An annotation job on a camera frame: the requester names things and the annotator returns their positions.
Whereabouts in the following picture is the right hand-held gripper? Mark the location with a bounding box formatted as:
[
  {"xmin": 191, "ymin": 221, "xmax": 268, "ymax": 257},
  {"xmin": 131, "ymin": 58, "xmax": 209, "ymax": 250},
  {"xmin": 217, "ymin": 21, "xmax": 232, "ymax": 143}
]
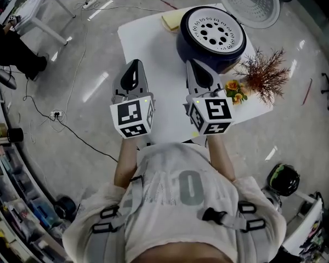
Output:
[{"xmin": 184, "ymin": 59, "xmax": 236, "ymax": 136}]

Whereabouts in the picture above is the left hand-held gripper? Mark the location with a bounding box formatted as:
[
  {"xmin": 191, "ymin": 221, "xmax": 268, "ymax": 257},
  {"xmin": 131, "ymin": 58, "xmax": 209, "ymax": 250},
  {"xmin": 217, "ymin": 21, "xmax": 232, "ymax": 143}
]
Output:
[{"xmin": 109, "ymin": 59, "xmax": 156, "ymax": 139}]

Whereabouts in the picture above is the dark blue rice cooker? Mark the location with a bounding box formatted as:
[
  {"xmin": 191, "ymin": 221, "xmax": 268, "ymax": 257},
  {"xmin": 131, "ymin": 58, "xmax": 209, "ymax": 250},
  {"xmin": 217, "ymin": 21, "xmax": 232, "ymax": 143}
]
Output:
[{"xmin": 176, "ymin": 0, "xmax": 281, "ymax": 74}]

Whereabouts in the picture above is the white perforated round plate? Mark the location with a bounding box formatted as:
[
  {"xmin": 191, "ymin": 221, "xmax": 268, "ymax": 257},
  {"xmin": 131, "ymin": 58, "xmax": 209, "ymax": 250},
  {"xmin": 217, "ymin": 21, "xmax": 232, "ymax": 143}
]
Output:
[{"xmin": 188, "ymin": 9, "xmax": 243, "ymax": 53}]

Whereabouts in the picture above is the person's right forearm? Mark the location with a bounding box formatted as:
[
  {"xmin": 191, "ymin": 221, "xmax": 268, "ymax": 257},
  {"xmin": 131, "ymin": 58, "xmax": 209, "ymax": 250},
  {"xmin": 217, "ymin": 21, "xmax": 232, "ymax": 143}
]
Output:
[{"xmin": 207, "ymin": 134, "xmax": 237, "ymax": 182}]

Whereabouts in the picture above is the person's left forearm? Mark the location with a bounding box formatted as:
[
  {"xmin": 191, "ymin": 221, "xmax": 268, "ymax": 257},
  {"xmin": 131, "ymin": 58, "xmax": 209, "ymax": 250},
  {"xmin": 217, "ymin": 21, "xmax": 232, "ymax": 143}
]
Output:
[{"xmin": 114, "ymin": 137, "xmax": 139, "ymax": 188}]

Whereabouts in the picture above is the orange flower potted plant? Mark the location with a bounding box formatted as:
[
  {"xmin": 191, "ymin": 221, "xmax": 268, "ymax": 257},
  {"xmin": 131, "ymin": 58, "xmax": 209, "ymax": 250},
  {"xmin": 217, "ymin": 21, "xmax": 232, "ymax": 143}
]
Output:
[{"xmin": 224, "ymin": 79, "xmax": 249, "ymax": 106}]

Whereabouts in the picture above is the dried brown plant in vase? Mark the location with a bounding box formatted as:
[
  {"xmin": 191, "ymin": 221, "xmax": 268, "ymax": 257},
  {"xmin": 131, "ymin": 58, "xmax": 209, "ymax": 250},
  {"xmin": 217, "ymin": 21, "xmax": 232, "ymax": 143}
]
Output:
[{"xmin": 232, "ymin": 47, "xmax": 292, "ymax": 107}]

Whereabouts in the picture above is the pale yellow pad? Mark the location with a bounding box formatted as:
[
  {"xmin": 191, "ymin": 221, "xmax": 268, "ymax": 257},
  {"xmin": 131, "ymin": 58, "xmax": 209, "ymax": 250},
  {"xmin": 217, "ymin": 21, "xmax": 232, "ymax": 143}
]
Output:
[{"xmin": 161, "ymin": 12, "xmax": 182, "ymax": 33}]

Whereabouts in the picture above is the red strip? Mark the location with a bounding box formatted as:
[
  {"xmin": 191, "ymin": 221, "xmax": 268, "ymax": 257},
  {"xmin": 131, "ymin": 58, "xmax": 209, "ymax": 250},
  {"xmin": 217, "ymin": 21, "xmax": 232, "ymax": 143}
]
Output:
[{"xmin": 301, "ymin": 78, "xmax": 314, "ymax": 107}]

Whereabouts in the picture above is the white background table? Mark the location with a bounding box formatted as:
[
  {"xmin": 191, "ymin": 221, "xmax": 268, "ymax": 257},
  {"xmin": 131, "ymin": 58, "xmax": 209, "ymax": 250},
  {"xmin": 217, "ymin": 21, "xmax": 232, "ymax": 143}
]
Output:
[{"xmin": 0, "ymin": 0, "xmax": 76, "ymax": 47}]

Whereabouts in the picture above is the black cylinder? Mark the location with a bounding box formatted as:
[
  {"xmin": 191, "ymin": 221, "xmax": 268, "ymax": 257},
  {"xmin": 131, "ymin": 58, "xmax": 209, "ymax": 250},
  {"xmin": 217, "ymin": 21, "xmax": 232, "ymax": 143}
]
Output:
[{"xmin": 7, "ymin": 127, "xmax": 25, "ymax": 144}]

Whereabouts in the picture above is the black helmet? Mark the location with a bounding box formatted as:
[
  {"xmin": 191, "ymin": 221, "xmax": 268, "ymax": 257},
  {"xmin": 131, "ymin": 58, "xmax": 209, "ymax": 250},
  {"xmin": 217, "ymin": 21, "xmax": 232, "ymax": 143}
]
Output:
[{"xmin": 266, "ymin": 163, "xmax": 301, "ymax": 197}]

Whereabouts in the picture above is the black round roll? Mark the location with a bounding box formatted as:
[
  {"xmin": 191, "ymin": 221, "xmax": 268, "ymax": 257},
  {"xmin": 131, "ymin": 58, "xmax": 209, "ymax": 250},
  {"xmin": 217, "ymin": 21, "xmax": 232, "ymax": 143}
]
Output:
[{"xmin": 53, "ymin": 196, "xmax": 77, "ymax": 220}]

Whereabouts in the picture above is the grey harness with black buckles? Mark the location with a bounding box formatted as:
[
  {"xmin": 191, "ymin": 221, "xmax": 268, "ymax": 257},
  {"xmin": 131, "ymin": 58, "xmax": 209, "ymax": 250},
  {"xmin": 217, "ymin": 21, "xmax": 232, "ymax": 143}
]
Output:
[{"xmin": 92, "ymin": 174, "xmax": 266, "ymax": 234}]

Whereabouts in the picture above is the person's white printed shirt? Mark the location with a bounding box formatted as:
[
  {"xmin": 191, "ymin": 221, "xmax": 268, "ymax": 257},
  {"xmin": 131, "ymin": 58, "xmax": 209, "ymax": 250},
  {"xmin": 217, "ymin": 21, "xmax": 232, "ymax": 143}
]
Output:
[{"xmin": 62, "ymin": 142, "xmax": 287, "ymax": 263}]

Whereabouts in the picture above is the white shelf unit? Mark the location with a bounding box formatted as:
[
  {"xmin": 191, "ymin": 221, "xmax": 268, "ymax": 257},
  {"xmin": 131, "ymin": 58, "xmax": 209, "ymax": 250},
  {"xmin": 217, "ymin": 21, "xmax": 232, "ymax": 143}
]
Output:
[{"xmin": 0, "ymin": 92, "xmax": 70, "ymax": 263}]

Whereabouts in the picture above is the white side table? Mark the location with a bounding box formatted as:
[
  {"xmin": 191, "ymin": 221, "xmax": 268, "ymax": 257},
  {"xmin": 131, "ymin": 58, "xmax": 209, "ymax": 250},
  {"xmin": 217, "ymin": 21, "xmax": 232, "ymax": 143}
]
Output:
[{"xmin": 282, "ymin": 192, "xmax": 326, "ymax": 254}]

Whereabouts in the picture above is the black floor cable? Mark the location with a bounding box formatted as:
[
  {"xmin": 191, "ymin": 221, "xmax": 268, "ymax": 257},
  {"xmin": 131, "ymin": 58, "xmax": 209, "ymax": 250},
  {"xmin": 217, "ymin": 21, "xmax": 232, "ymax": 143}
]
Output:
[{"xmin": 23, "ymin": 94, "xmax": 119, "ymax": 164}]

